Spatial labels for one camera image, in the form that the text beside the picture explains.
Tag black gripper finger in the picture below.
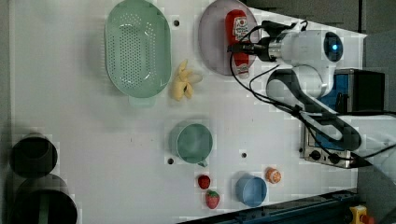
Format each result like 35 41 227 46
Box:
227 43 249 52

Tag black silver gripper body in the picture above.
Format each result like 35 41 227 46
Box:
246 21 296 62

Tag red plush ketchup bottle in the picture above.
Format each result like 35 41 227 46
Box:
225 9 249 78

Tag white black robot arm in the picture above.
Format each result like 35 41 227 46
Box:
227 21 395 181

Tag grey round plate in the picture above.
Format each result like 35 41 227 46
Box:
198 0 260 76

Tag yellow plush peeled banana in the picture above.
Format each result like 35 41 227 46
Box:
171 60 203 102

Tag green perforated colander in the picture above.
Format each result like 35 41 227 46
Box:
105 0 172 107

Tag silver black toaster oven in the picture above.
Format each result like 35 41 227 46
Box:
300 69 385 169

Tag green mug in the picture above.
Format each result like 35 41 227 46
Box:
168 120 213 167

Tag orange slice toy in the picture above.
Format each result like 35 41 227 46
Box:
265 167 282 184

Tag round red strawberry toy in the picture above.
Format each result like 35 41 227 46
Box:
198 175 211 189

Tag blue cup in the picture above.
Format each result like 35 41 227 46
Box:
235 174 267 207

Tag red strawberry green leaves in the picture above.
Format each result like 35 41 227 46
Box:
205 190 220 209

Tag upper black cylinder container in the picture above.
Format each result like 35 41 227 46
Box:
9 134 58 178

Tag black cylinder container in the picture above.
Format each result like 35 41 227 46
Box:
8 175 78 224
9 134 58 178

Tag lower black cylinder container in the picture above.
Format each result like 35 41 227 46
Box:
8 175 78 224

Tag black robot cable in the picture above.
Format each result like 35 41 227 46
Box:
229 20 396 161

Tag blue metal frame rail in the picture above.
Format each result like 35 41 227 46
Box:
177 190 360 224

